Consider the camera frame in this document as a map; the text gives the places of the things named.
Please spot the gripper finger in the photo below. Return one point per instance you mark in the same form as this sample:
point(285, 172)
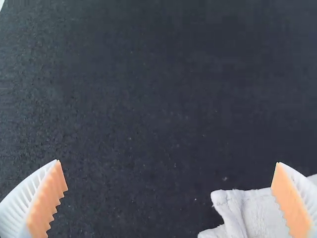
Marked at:
point(27, 208)
point(294, 203)

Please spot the pale towel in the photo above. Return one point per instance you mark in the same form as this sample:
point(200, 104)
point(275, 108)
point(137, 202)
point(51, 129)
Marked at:
point(242, 215)

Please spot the black mat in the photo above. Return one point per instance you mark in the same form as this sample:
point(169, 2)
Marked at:
point(148, 86)

